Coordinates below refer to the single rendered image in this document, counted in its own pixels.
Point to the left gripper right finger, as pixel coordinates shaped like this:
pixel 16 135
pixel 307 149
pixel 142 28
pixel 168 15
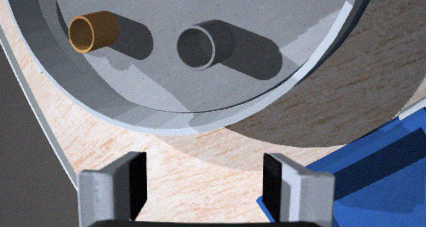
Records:
pixel 292 192

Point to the grey metal bushing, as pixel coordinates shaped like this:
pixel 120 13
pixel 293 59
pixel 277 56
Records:
pixel 188 48

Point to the bronze bushing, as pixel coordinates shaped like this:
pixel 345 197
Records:
pixel 105 30

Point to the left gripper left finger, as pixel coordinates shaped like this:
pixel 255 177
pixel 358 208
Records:
pixel 116 191

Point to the blue crate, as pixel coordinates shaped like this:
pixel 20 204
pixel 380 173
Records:
pixel 381 183

